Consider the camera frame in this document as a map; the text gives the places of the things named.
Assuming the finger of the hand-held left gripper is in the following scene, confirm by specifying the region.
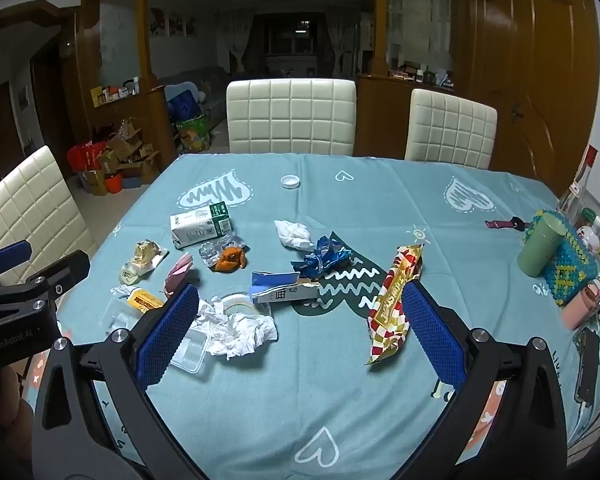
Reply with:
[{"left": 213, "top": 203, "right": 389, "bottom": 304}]
[
  {"left": 26, "top": 249, "right": 92, "bottom": 307},
  {"left": 0, "top": 240, "right": 34, "bottom": 291}
]

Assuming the person's left hand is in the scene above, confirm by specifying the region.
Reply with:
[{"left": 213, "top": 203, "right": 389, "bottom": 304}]
[{"left": 0, "top": 366, "right": 34, "bottom": 431}]

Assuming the clear tape roll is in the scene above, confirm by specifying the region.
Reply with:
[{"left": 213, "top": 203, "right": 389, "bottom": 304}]
[{"left": 214, "top": 292, "right": 272, "bottom": 319}]

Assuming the clear plastic lid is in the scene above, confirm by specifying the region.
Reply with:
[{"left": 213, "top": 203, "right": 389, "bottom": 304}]
[{"left": 101, "top": 297, "right": 147, "bottom": 337}]

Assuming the blue carton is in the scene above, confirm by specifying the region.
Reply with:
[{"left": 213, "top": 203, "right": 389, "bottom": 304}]
[{"left": 250, "top": 269, "right": 322, "bottom": 306}]

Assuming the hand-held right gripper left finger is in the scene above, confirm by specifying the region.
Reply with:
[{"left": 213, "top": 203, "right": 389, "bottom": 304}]
[{"left": 31, "top": 282, "right": 216, "bottom": 480}]

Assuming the beaded tissue box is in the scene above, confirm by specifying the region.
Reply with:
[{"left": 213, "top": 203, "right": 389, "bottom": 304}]
[{"left": 523, "top": 208, "right": 600, "bottom": 307}]

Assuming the blue printed tablecloth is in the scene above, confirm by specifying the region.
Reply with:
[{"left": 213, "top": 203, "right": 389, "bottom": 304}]
[{"left": 17, "top": 152, "right": 600, "bottom": 480}]

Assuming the orange peel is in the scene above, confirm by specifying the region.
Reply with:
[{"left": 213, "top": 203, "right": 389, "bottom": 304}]
[{"left": 214, "top": 247, "right": 246, "bottom": 274}]

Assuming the pink wrapper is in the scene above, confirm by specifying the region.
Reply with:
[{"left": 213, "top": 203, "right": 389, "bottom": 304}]
[{"left": 163, "top": 252, "right": 195, "bottom": 296}]

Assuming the cream quilted chair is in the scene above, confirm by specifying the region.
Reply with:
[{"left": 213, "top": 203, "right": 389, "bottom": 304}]
[
  {"left": 0, "top": 146, "right": 99, "bottom": 288},
  {"left": 404, "top": 88, "right": 498, "bottom": 171},
  {"left": 226, "top": 78, "right": 357, "bottom": 156}
]

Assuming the crumpled blue wrapper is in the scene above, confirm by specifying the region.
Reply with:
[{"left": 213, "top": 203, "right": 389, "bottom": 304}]
[{"left": 290, "top": 235, "right": 352, "bottom": 279}]

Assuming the grey sofa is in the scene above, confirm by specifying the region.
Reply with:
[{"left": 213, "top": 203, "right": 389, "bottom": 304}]
[{"left": 157, "top": 64, "right": 229, "bottom": 121}]

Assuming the clear plastic wrapper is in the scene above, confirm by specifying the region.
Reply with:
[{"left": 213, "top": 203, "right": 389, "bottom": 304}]
[{"left": 198, "top": 233, "right": 249, "bottom": 270}]

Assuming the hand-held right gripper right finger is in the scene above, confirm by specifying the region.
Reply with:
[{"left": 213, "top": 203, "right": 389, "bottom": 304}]
[{"left": 385, "top": 279, "right": 568, "bottom": 480}]

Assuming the pink cup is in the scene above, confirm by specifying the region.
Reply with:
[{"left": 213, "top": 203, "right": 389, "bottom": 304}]
[{"left": 562, "top": 283, "right": 600, "bottom": 331}]

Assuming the glass bottle with red cap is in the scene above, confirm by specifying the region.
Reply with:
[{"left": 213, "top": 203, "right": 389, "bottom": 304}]
[{"left": 557, "top": 144, "right": 599, "bottom": 216}]

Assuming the large white tissue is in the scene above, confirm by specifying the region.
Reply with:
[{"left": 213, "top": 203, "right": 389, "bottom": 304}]
[{"left": 195, "top": 297, "right": 279, "bottom": 360}]

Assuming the blue bag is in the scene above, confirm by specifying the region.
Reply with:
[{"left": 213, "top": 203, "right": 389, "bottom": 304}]
[{"left": 165, "top": 90, "right": 201, "bottom": 121}]

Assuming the colourful woven bag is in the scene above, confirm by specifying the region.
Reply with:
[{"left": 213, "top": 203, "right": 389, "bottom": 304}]
[{"left": 174, "top": 113, "right": 212, "bottom": 154}]

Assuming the wooden door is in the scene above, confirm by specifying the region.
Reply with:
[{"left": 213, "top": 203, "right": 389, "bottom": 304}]
[{"left": 472, "top": 0, "right": 600, "bottom": 197}]

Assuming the clear plastic tray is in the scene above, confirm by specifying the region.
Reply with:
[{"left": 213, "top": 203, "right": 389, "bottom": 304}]
[{"left": 169, "top": 327, "right": 212, "bottom": 375}]

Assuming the pile of cardboard boxes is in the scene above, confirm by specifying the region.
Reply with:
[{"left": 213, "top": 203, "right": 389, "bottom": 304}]
[{"left": 77, "top": 127, "right": 161, "bottom": 196}]

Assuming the small white bottle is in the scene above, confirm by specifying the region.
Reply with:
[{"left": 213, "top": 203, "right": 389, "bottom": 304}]
[{"left": 577, "top": 217, "right": 600, "bottom": 251}]

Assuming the yellow sauce packet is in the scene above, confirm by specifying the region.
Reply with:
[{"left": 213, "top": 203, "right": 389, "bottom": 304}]
[{"left": 111, "top": 284, "right": 165, "bottom": 315}]

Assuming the white green milk carton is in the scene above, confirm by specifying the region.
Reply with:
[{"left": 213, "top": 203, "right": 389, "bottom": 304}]
[{"left": 169, "top": 201, "right": 233, "bottom": 251}]

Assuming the gold foil wrapper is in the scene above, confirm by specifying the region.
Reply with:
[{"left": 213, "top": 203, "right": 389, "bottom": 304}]
[{"left": 119, "top": 239, "right": 170, "bottom": 286}]

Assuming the green tumbler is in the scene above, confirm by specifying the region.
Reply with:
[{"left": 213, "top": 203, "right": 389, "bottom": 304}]
[{"left": 517, "top": 211, "right": 567, "bottom": 279}]

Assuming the black phone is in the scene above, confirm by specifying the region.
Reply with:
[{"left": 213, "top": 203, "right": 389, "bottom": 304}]
[{"left": 573, "top": 327, "right": 600, "bottom": 405}]

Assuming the small crumpled white tissue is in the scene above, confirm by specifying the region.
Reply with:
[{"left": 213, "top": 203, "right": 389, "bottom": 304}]
[{"left": 273, "top": 219, "right": 315, "bottom": 251}]

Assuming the red yellow snack bag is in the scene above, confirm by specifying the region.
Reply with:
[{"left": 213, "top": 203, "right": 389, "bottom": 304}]
[{"left": 364, "top": 243, "right": 425, "bottom": 366}]

